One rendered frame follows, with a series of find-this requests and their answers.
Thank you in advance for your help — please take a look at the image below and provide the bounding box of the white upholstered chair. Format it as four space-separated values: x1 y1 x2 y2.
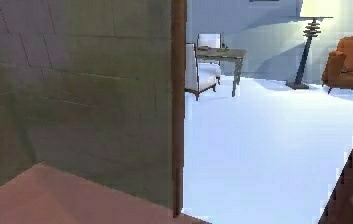
196 32 226 86
184 42 218 102

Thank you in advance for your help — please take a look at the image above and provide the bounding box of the grey wooden table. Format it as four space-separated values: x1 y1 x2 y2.
195 47 248 98

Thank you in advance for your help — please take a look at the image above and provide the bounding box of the dark floor lamp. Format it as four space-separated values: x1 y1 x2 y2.
285 0 353 91

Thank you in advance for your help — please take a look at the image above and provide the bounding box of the orange sofa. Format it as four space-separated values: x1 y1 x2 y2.
321 35 353 99

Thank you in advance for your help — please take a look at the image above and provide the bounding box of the brown wooden door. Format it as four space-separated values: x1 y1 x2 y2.
317 116 353 224

